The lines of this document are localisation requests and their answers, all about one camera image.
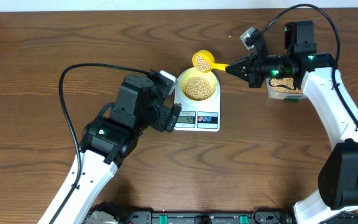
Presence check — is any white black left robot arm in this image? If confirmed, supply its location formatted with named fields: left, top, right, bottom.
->
left=40, top=70, right=181, bottom=223

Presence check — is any yellow measuring scoop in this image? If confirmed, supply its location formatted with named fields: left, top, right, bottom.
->
left=192, top=50, right=229, bottom=73

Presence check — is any yellow bowl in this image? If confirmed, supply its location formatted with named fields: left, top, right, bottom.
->
left=180, top=67, right=218, bottom=101

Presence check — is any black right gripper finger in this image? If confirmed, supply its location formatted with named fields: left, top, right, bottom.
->
left=225, top=54, right=254, bottom=70
left=226, top=68, right=253, bottom=82

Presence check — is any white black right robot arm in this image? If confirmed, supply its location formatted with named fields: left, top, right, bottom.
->
left=225, top=21, right=358, bottom=223

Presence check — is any white digital kitchen scale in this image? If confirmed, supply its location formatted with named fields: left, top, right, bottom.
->
left=174, top=73, right=221, bottom=132

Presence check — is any clear plastic soybean container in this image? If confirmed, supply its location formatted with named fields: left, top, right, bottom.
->
left=266, top=78, right=306, bottom=101

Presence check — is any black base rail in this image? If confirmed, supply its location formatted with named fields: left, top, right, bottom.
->
left=83, top=202, right=296, bottom=224

